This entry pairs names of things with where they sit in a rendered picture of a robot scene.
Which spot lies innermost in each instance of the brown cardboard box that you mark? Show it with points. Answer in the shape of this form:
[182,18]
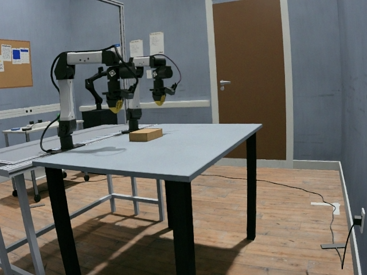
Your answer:
[145,135]

